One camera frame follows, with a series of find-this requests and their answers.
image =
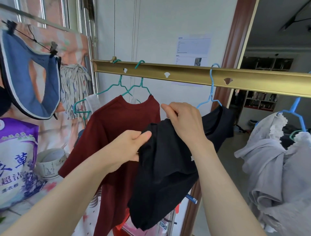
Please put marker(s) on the gold clothes rail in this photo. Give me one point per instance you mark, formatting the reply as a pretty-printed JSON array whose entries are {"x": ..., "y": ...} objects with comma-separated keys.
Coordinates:
[{"x": 255, "y": 81}]

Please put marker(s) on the person's left forearm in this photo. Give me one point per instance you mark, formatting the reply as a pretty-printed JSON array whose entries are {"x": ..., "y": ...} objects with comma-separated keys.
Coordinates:
[{"x": 60, "y": 201}]

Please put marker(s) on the white lace blouse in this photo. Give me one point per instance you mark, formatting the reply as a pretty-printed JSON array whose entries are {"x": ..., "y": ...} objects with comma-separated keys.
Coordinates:
[{"x": 274, "y": 160}]

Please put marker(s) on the green leafy plant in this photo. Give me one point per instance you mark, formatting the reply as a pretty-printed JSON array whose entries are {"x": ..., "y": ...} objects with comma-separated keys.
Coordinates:
[{"x": 2, "y": 219}]

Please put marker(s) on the grey striped white tank top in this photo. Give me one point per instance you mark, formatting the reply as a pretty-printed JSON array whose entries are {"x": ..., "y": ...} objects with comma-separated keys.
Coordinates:
[{"x": 93, "y": 103}]

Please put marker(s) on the white paper notice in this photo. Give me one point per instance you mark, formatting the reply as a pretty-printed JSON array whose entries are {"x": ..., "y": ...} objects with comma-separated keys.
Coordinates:
[{"x": 194, "y": 46}]

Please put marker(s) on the navy bucket hat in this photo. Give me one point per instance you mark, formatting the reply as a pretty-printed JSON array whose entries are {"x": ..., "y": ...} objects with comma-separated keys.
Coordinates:
[{"x": 3, "y": 102}]

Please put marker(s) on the person's left hand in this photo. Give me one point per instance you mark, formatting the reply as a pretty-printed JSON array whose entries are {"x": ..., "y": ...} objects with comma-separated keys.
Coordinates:
[{"x": 126, "y": 150}]

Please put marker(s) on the orange patterned hanging sheet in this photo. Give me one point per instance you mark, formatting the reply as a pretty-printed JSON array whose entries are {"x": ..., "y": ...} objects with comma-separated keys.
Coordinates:
[{"x": 73, "y": 48}]

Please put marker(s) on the grey metal window pole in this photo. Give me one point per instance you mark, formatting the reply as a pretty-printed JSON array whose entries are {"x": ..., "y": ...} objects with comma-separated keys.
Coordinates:
[{"x": 43, "y": 19}]

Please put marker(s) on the metal mop poles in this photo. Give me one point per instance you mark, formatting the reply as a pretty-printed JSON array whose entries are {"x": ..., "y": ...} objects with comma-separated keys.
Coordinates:
[{"x": 88, "y": 36}]

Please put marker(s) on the ceiling lamp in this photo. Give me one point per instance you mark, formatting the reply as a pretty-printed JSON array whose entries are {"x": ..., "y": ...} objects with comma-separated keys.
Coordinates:
[{"x": 296, "y": 17}]

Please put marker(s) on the black t-shirt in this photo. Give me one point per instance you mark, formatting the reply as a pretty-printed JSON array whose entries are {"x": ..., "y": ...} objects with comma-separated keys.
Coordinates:
[{"x": 165, "y": 175}]

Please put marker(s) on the striped rag mop head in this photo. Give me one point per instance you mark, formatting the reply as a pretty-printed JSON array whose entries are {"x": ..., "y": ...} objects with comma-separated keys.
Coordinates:
[{"x": 75, "y": 90}]

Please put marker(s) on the dark red t-shirt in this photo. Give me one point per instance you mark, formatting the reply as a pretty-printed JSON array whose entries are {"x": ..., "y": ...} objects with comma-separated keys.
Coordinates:
[{"x": 114, "y": 121}]

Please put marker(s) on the white red floral cloth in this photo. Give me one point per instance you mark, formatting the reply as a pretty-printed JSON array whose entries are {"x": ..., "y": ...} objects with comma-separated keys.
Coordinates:
[{"x": 48, "y": 187}]

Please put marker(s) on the person's right hand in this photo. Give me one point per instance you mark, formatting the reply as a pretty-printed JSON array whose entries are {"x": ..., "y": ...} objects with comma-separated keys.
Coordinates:
[{"x": 187, "y": 124}]

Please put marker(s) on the window with metal bars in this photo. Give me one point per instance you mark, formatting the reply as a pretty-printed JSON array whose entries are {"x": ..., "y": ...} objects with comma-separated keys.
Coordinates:
[{"x": 53, "y": 12}]

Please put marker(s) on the indoor wall shelf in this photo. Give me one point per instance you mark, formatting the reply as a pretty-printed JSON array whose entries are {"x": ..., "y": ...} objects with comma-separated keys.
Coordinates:
[{"x": 264, "y": 64}]

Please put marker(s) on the person's right forearm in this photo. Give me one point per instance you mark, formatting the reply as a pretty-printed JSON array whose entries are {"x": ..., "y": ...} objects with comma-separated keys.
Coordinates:
[{"x": 223, "y": 194}]

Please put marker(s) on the purple white detergent bag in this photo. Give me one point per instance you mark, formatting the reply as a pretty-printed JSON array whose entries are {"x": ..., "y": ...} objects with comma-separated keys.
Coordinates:
[{"x": 17, "y": 158}]

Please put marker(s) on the blue fabric cover white trim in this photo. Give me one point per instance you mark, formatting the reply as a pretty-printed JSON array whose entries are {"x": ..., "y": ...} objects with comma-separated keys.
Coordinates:
[{"x": 17, "y": 73}]

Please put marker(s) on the brown door frame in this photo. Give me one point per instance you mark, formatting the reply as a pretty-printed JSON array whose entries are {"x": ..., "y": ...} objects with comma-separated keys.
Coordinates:
[{"x": 238, "y": 36}]

